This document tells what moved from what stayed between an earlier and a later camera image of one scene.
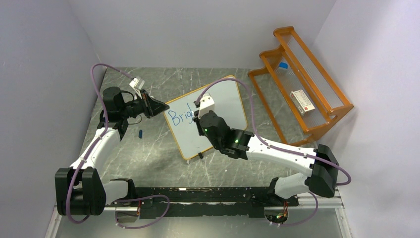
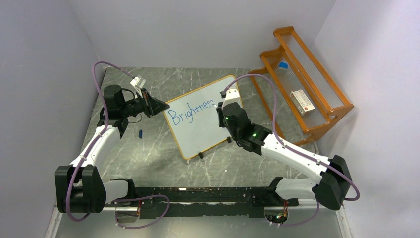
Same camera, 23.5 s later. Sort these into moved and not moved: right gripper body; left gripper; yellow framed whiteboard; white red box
Moved: right gripper body
Not moved: white red box; yellow framed whiteboard; left gripper
